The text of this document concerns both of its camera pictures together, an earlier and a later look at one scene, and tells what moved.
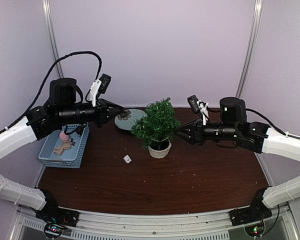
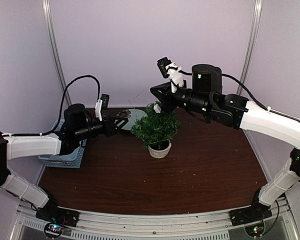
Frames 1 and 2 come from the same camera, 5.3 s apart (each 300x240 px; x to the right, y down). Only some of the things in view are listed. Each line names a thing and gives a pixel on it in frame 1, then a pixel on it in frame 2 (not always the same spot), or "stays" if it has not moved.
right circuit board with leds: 255,230 stays
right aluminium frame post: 252,46 stays
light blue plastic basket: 72,157 stays
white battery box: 127,159 to 157,108
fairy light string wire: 159,141 to 139,94
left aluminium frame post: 47,11 stays
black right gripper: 197,135 to 164,97
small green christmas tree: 156,129 stays
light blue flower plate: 126,119 stays
